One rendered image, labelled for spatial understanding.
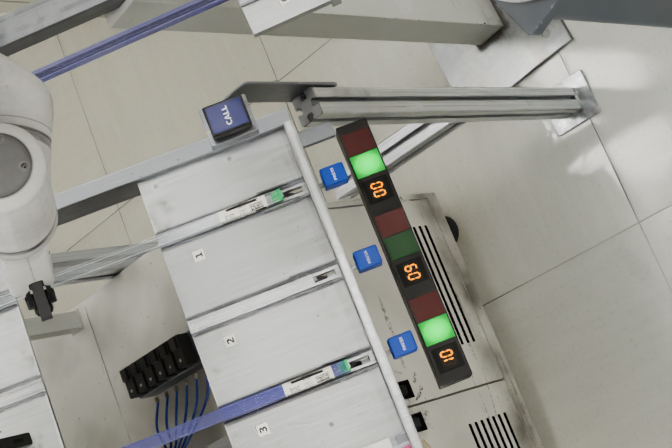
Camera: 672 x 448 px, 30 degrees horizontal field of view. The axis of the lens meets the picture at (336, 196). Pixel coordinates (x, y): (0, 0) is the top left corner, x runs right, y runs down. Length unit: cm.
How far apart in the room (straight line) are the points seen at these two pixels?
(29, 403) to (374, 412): 40
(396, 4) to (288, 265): 63
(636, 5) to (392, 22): 58
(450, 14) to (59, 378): 88
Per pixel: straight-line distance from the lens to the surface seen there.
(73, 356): 209
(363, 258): 148
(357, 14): 189
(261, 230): 150
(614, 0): 144
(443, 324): 149
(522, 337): 222
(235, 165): 153
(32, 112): 119
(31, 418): 151
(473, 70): 223
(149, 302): 191
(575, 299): 215
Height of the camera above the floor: 182
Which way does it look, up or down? 48 degrees down
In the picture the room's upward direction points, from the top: 95 degrees counter-clockwise
